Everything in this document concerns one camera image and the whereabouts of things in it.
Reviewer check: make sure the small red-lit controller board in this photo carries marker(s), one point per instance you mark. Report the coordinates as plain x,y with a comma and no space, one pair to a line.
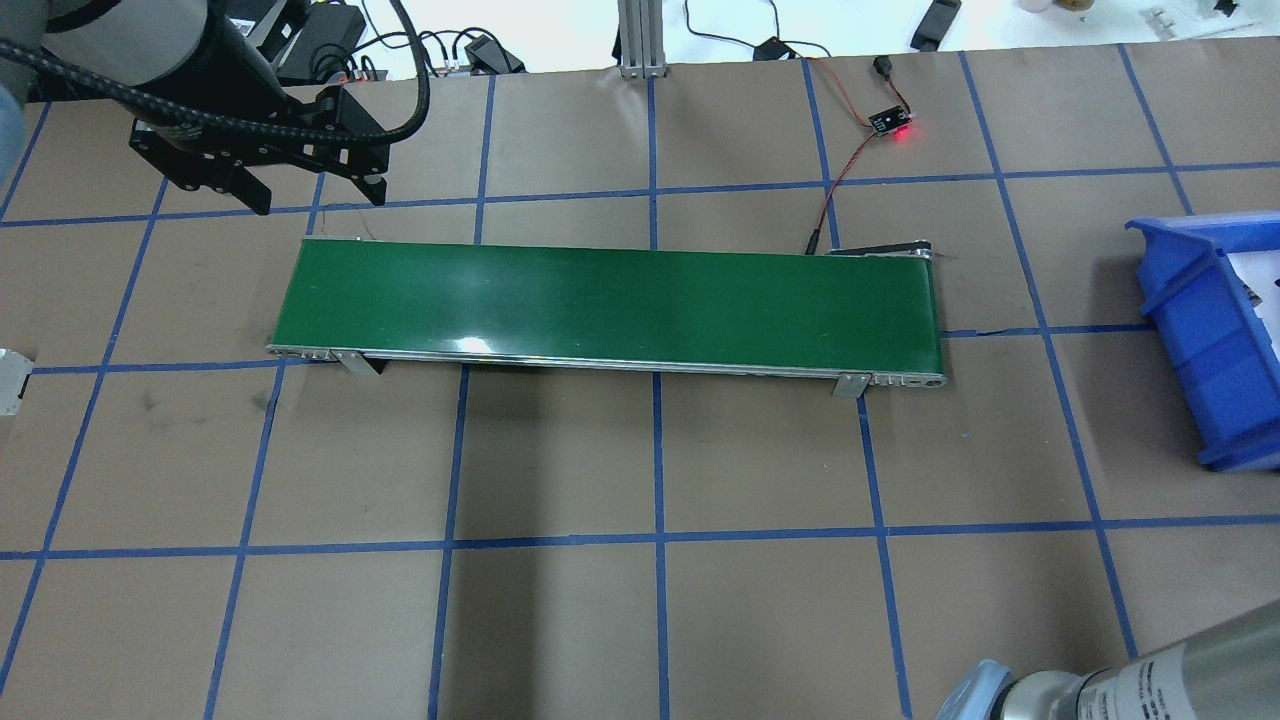
893,123

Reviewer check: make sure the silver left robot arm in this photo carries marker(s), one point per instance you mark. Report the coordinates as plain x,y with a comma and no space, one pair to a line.
133,42

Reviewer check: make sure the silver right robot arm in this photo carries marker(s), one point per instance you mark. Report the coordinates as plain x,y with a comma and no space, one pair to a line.
1228,671

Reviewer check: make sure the blue plastic bin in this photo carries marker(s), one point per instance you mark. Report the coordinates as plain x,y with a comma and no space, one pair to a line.
1217,346

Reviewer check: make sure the green conveyor belt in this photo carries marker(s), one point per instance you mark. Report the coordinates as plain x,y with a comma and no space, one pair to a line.
860,321

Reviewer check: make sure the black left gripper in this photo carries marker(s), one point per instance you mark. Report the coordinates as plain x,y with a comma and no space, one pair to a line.
196,158

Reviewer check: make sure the aluminium frame post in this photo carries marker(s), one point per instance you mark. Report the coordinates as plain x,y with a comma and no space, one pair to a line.
640,40

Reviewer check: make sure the white foam sheet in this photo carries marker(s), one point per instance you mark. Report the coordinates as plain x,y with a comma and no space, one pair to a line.
1259,273

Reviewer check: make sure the white circuit breaker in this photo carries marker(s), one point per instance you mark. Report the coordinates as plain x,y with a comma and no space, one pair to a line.
15,370

